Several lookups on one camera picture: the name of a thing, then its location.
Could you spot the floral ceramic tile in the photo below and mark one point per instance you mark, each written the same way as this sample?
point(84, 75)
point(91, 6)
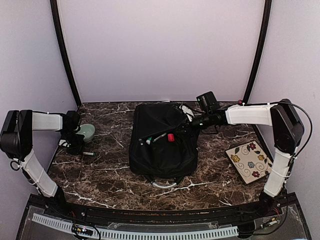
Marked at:
point(250, 161)

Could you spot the black backpack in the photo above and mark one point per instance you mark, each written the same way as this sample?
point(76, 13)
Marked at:
point(164, 164)

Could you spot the pink cap black marker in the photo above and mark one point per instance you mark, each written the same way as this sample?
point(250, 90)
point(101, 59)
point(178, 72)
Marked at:
point(171, 137)

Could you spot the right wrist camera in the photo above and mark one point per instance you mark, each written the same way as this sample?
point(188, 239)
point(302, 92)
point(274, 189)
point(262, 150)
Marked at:
point(187, 111)

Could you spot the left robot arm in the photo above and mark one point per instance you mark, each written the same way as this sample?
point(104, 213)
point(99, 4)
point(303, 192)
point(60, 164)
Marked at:
point(16, 141)

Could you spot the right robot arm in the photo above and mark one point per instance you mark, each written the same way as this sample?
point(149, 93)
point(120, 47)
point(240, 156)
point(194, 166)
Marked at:
point(287, 130)

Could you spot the pale green ceramic bowl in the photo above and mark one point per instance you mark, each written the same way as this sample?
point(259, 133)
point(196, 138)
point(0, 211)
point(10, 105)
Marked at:
point(88, 132)

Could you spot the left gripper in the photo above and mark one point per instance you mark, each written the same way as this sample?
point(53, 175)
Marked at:
point(78, 151)

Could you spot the white slotted cable duct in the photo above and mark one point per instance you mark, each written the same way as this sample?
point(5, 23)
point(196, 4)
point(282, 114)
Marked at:
point(121, 231)

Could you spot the blue cap black marker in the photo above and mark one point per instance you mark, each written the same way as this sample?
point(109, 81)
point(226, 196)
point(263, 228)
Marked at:
point(143, 144)

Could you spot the small white marker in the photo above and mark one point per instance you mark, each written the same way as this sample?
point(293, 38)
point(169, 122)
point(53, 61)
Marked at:
point(159, 137)

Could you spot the green tip white pen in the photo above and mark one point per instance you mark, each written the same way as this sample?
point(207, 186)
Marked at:
point(89, 153)

